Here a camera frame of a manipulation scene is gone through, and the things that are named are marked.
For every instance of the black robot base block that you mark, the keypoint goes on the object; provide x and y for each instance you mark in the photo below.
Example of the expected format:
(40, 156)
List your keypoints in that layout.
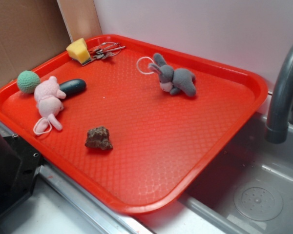
(19, 166)

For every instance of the pink plush animal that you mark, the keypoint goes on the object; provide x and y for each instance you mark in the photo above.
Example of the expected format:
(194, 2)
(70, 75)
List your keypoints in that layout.
(48, 97)

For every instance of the red plastic tray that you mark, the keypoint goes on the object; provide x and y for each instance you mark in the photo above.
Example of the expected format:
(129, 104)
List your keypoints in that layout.
(161, 143)

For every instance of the gray plush bunny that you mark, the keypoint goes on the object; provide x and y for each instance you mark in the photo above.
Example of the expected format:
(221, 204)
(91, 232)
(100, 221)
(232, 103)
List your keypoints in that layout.
(171, 80)

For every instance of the brown rough rock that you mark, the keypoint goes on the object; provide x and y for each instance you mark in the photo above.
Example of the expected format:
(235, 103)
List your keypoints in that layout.
(98, 138)

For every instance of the dark oval stone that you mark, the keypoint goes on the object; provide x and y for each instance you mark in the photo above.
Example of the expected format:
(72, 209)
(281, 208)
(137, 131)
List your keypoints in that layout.
(73, 87)

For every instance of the yellow sponge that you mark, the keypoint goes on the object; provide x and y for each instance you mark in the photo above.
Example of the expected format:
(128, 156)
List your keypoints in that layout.
(78, 51)

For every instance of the green crocheted ball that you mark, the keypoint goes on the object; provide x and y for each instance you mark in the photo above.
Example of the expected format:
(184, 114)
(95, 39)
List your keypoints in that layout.
(27, 81)

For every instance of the gray plastic sink basin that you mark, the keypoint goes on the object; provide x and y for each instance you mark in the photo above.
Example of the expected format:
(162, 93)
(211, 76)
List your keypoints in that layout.
(246, 189)

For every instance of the gray faucet spout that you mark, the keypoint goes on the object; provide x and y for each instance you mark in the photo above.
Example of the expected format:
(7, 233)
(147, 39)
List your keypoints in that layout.
(280, 113)

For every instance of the brown cardboard panel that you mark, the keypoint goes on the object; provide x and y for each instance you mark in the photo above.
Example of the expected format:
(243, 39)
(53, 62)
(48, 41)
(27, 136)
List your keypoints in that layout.
(31, 32)

